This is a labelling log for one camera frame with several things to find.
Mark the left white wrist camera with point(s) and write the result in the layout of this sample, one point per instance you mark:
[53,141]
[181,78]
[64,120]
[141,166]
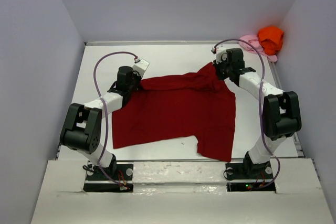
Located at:
[141,65]

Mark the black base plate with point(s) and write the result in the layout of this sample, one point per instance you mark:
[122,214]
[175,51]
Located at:
[242,179]
[108,181]

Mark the dark red t shirt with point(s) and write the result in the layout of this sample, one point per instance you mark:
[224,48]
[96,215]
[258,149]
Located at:
[193,104]

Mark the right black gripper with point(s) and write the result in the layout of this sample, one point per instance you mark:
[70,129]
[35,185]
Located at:
[217,66]

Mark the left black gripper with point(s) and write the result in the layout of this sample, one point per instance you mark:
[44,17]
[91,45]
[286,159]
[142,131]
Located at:
[138,76]

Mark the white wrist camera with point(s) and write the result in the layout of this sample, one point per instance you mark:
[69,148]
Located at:
[221,54]
[141,65]

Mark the pink t shirt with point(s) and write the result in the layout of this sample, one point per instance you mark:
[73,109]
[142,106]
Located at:
[247,42]

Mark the orange t shirt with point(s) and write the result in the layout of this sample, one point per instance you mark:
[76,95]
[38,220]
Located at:
[271,39]

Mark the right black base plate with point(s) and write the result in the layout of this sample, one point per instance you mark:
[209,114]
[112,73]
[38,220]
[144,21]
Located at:
[242,179]

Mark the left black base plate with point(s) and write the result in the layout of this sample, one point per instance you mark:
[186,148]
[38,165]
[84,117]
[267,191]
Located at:
[108,181]

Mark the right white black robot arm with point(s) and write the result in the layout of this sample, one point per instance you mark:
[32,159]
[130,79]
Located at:
[279,113]

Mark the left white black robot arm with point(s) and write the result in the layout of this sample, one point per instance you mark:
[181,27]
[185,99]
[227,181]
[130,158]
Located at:
[81,130]

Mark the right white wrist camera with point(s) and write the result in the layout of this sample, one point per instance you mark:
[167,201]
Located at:
[221,54]

